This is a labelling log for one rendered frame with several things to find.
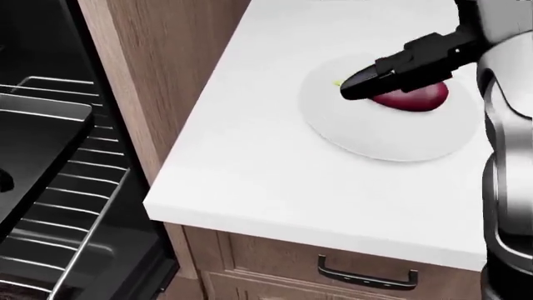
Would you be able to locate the black baking tray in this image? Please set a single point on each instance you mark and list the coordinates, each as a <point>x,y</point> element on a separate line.
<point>37,140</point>

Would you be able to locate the wooden cabinet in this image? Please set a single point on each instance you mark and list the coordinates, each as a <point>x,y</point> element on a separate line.
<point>166,93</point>

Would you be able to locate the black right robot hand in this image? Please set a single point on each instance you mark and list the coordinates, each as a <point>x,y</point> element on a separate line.
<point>399,70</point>

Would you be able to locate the white round plate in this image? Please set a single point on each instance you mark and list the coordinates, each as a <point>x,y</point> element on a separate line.
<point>387,125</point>

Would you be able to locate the black oven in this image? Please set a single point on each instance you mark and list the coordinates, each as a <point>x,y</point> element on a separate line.
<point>62,156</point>

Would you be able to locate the wooden drawer front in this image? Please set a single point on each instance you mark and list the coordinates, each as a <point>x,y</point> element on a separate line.
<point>333,268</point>

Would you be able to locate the red eggplant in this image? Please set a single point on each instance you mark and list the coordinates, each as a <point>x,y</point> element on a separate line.
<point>416,98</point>

